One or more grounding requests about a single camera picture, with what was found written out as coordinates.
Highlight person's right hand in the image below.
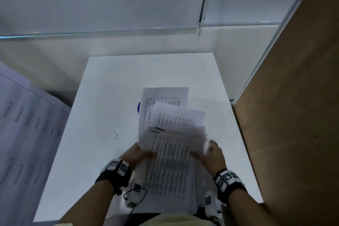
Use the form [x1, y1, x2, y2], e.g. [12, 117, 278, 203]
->
[189, 139, 227, 177]

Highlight person's left hand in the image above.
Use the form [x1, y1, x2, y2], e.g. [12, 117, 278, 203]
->
[119, 142, 157, 172]

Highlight white printed paper sheets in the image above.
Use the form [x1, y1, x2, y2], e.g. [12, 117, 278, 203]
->
[133, 87, 210, 216]

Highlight person's left forearm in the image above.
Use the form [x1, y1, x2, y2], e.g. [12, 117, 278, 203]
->
[57, 179, 117, 226]

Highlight person's right forearm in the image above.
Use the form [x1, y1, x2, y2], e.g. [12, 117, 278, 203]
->
[227, 189, 281, 226]

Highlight person's cream shirt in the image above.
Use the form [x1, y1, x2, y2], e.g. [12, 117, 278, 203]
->
[53, 214, 220, 226]

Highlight black left wrist band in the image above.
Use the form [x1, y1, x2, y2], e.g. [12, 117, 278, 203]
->
[95, 158, 132, 195]

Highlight brown wooden board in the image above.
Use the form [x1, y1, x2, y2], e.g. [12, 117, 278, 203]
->
[233, 0, 339, 226]

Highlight large printed calendar board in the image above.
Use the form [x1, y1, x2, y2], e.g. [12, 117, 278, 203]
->
[0, 60, 71, 226]

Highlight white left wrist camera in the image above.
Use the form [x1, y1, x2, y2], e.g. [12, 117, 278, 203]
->
[124, 180, 146, 209]

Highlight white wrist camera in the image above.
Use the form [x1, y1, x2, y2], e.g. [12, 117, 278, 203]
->
[204, 190, 223, 220]
[124, 180, 146, 209]

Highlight black left camera cable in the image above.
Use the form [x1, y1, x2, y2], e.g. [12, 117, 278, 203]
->
[123, 187, 147, 226]

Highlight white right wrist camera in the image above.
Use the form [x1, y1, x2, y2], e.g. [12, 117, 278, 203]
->
[204, 190, 223, 220]

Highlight white metal frame strip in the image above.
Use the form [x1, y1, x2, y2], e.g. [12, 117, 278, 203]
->
[230, 0, 325, 106]

